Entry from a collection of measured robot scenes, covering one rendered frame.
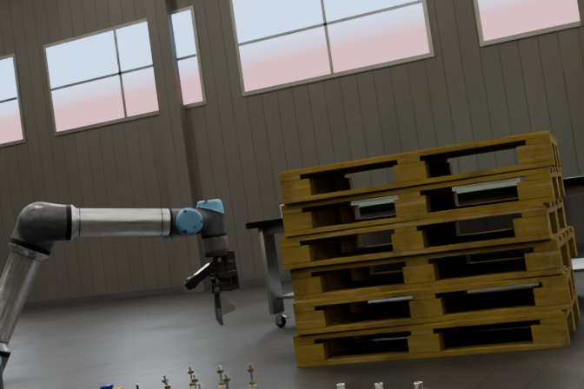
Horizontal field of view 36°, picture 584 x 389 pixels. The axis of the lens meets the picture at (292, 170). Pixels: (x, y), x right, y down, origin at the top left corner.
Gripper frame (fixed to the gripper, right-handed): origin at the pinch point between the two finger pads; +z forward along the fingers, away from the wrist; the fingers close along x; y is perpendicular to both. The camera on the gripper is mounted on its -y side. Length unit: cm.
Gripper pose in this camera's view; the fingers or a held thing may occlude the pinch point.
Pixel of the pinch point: (218, 320)
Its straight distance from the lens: 270.6
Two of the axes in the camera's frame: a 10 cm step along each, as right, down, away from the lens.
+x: -1.6, 0.7, 9.8
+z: 1.4, 9.9, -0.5
